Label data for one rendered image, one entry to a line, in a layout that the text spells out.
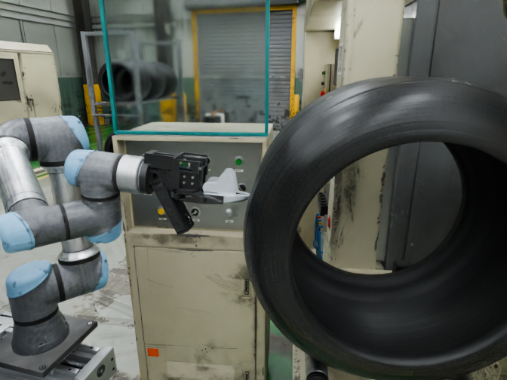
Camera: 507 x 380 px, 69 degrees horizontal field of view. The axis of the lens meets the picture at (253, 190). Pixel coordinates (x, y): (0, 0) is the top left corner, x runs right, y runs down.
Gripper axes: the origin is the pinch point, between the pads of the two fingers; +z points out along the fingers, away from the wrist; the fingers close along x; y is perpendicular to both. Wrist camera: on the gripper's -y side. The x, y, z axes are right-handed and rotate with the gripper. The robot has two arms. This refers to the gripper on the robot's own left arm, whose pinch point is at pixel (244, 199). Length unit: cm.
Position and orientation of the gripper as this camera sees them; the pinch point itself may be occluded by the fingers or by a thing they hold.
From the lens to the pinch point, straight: 72.0
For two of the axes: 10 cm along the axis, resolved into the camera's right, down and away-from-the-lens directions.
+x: 1.0, -2.8, 9.5
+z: 9.9, 1.3, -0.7
